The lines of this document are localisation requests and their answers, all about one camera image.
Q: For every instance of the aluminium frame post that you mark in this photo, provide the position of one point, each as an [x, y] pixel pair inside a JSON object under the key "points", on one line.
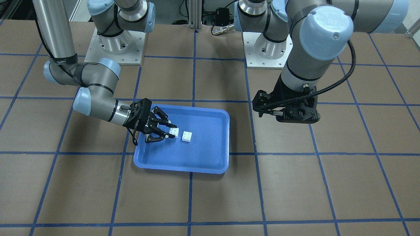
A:
{"points": [[194, 14]]}

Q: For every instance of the black power adapter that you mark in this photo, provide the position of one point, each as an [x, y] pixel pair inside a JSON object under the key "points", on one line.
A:
{"points": [[222, 17]]}

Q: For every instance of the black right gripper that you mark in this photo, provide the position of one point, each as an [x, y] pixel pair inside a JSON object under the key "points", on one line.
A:
{"points": [[140, 118]]}

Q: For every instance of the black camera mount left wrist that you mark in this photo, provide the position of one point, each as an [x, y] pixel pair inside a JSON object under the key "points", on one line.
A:
{"points": [[302, 111]]}

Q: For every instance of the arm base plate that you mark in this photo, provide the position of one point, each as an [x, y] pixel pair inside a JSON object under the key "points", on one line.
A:
{"points": [[125, 49], [263, 54]]}

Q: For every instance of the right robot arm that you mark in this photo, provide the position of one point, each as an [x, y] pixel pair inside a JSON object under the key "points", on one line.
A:
{"points": [[97, 81]]}

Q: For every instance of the blue plastic tray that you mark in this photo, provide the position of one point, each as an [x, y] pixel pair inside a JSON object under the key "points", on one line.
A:
{"points": [[208, 151]]}

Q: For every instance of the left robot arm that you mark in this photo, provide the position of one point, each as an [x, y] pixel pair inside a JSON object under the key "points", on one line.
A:
{"points": [[320, 30]]}

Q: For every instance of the white block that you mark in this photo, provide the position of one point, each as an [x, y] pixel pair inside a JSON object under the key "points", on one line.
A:
{"points": [[174, 131], [186, 136]]}

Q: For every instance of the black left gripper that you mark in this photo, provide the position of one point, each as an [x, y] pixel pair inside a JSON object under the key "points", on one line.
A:
{"points": [[281, 93]]}

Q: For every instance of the silver metal connector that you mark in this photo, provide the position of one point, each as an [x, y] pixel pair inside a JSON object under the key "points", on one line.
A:
{"points": [[222, 30]]}

